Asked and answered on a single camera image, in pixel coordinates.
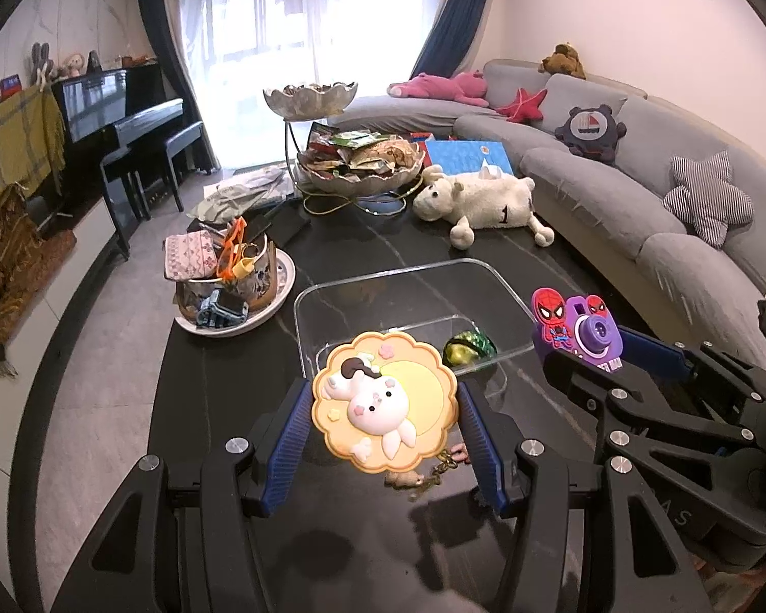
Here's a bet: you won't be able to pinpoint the yellow plaid blanket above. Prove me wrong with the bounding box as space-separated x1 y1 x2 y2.
0 83 66 224

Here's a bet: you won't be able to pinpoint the clear plastic container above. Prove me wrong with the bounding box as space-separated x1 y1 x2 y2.
292 258 537 397

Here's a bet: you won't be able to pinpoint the pink patterned pouch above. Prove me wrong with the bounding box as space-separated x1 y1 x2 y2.
164 233 221 282

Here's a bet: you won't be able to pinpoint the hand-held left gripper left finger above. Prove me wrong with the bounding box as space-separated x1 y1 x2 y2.
51 380 314 613

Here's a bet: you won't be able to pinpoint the woven patterned basket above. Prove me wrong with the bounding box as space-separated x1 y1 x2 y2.
174 233 278 323

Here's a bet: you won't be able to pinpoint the brown bear plush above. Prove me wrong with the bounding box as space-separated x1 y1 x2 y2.
537 42 587 79

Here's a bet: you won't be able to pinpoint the pile of snack packets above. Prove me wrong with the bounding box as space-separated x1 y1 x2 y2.
299 121 422 180

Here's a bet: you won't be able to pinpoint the black marble desktop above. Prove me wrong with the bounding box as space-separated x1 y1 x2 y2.
143 188 697 613

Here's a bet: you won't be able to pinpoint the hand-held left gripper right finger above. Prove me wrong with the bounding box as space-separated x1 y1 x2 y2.
456 380 719 613

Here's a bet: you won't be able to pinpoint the white round plate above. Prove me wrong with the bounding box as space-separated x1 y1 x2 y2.
174 246 296 337

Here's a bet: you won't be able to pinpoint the black piano bench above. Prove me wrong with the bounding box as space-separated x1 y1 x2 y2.
100 121 206 260

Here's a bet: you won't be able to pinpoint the white sheep plush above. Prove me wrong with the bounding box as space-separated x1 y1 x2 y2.
412 164 556 250

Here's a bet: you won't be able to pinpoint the blue curtain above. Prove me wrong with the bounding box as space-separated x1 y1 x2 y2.
134 0 221 173
410 0 500 81

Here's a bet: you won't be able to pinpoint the brown patterned cloth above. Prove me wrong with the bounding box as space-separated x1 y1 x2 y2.
0 182 78 378

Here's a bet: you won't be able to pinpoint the white sheer curtain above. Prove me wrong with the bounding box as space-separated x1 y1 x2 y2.
159 0 461 173

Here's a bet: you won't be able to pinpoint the blue toy car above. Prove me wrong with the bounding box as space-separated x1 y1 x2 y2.
197 290 251 329

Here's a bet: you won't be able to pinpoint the yellow cookie bunny keychain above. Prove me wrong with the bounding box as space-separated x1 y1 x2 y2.
312 331 466 502

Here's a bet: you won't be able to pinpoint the black piano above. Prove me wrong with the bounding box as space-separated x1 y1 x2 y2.
51 65 186 205

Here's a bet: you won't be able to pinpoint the grey folded bag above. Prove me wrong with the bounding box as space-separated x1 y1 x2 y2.
185 166 291 221

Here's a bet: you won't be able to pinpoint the blue book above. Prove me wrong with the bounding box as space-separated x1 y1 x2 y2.
423 137 517 178

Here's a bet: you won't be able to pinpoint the orange sunglasses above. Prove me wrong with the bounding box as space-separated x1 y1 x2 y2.
215 217 249 282

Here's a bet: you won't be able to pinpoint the two-tier silver fruit stand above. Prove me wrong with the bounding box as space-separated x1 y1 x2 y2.
263 80 425 218

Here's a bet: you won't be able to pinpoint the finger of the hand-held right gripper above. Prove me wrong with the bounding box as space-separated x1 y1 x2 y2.
618 325 766 410
539 350 763 461

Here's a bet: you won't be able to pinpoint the pink bear plush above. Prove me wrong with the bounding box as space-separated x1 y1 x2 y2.
387 70 490 108

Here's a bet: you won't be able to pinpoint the purple toy camera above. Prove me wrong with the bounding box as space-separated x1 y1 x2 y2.
531 286 625 374

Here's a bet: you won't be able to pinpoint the grey bunny figure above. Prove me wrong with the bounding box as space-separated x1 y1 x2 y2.
29 42 55 85

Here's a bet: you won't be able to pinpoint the grey curved sofa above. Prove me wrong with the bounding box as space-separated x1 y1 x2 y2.
328 59 766 365

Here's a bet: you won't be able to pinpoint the black flat device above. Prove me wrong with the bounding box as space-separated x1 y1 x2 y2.
246 207 310 247

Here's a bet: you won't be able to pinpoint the striped star pillow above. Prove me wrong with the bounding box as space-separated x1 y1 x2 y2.
662 151 755 249

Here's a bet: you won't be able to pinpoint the navy boat cushion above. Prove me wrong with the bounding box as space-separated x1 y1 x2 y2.
554 104 628 163

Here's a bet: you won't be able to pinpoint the red star pillow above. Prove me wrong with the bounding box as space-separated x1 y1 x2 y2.
496 86 548 124

